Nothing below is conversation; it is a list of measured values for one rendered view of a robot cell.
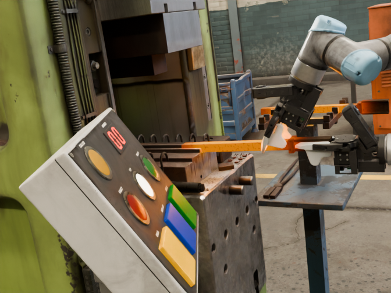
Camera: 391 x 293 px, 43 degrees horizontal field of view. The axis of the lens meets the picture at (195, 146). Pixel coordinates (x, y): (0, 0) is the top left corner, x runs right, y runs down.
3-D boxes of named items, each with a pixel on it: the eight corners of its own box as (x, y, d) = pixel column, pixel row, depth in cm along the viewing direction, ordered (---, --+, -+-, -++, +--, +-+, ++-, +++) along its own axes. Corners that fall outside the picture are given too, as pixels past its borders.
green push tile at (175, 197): (196, 212, 98) (173, 183, 96) (196, 227, 90) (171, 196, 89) (189, 217, 98) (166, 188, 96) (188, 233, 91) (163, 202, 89)
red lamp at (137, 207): (156, 215, 74) (151, 188, 73) (139, 229, 70) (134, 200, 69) (138, 214, 75) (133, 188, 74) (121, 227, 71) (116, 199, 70)
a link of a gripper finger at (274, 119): (267, 139, 124) (283, 107, 121) (262, 136, 124) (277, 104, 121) (272, 136, 128) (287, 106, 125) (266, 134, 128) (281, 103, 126)
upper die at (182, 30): (202, 45, 138) (198, 9, 136) (168, 53, 121) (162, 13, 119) (82, 58, 157) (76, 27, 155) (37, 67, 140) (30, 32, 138)
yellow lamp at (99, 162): (119, 172, 72) (114, 143, 71) (100, 183, 68) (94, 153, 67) (102, 171, 74) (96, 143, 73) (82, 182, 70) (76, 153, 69)
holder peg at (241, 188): (246, 193, 139) (245, 183, 139) (242, 196, 137) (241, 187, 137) (232, 192, 141) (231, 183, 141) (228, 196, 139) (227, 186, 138)
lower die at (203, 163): (217, 167, 147) (214, 139, 145) (188, 190, 130) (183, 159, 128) (102, 165, 166) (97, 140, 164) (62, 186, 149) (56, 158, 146)
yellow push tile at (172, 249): (196, 260, 78) (166, 225, 77) (195, 284, 71) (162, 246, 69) (187, 266, 78) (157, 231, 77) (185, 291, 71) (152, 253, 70)
